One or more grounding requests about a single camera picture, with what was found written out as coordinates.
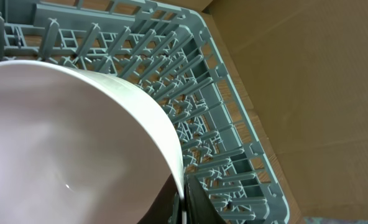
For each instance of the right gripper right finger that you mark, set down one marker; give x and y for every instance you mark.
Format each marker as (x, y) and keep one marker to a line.
(199, 209)

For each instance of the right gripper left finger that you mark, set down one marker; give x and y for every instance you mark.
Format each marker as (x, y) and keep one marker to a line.
(162, 208)

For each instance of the small pink bowl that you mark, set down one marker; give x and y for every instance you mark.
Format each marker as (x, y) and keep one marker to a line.
(81, 147)

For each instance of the grey dishwasher rack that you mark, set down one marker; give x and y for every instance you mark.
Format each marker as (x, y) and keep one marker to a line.
(168, 52)

